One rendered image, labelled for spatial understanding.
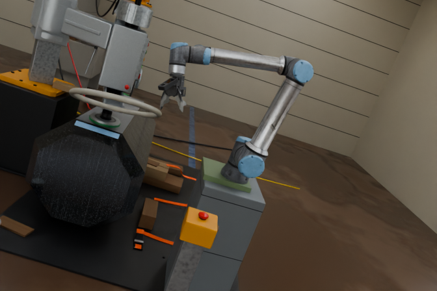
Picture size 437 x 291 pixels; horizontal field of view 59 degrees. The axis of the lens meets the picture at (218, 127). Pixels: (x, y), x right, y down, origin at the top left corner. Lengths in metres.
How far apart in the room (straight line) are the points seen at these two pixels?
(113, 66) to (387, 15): 7.09
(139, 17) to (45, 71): 1.36
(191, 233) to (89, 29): 2.34
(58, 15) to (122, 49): 1.03
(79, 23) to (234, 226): 2.09
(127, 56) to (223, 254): 1.42
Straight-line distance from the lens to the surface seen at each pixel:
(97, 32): 3.38
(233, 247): 2.53
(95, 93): 1.91
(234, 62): 2.24
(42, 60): 3.66
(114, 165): 2.80
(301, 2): 8.30
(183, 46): 2.07
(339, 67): 8.64
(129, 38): 2.62
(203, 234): 1.42
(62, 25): 3.55
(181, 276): 1.55
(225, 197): 2.35
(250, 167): 2.22
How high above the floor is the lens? 1.75
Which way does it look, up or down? 14 degrees down
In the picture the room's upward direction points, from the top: 20 degrees clockwise
